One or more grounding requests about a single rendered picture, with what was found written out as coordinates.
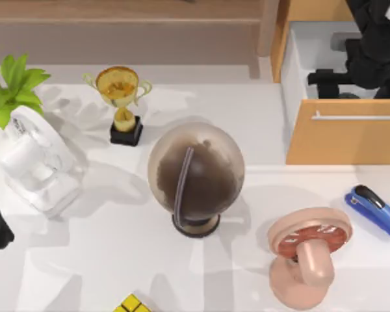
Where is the grey drawer inside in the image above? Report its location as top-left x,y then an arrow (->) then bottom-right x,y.
281,21 -> 390,100

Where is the pale wooden drawer front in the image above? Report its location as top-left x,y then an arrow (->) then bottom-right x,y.
285,98 -> 390,165

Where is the blue and black stapler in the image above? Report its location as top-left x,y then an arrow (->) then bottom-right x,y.
344,184 -> 390,239

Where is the brown globe on stand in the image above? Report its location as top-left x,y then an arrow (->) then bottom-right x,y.
146,121 -> 246,239

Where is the pink desk fan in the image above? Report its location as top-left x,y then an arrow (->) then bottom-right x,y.
266,207 -> 354,310

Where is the gold trophy black base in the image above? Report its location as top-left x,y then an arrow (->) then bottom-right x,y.
81,66 -> 153,148

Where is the brown wooden shelf unit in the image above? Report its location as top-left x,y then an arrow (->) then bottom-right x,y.
0,0 -> 281,79

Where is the yellow puzzle cube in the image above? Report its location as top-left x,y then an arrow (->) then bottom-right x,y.
112,292 -> 151,312

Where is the clear white water jug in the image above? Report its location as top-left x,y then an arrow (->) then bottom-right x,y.
0,106 -> 89,219

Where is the green leafy plant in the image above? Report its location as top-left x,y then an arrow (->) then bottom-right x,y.
0,54 -> 52,131

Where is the long metal drawer handle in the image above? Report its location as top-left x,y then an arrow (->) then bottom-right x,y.
311,110 -> 390,122

